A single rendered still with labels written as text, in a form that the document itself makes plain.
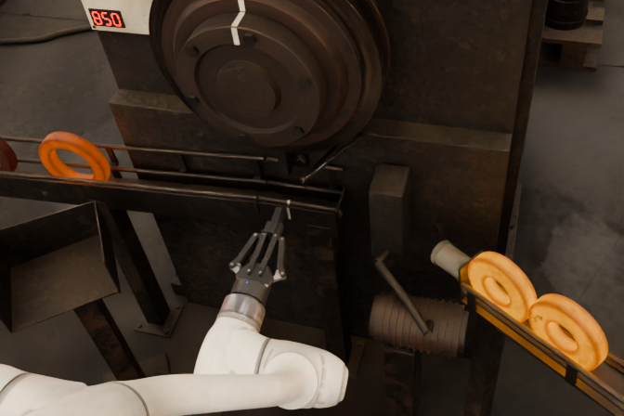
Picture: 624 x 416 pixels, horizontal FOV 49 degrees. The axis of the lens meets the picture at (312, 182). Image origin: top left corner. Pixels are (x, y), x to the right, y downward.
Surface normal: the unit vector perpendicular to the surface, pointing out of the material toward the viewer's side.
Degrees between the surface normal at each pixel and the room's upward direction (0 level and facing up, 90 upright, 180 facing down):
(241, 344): 10
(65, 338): 0
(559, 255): 0
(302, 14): 45
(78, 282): 5
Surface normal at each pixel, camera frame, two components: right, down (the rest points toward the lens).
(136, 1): -0.28, 0.71
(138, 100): -0.10, -0.69
